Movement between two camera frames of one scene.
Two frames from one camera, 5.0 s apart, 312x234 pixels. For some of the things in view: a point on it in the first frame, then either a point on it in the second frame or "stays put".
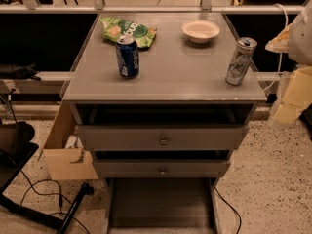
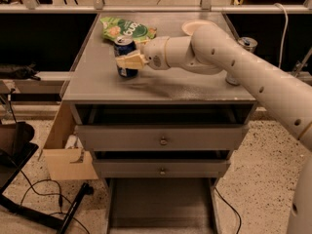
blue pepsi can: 128,57 stays put
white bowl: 200,31 stays put
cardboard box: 66,163 stays put
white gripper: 302,39 -> 155,53
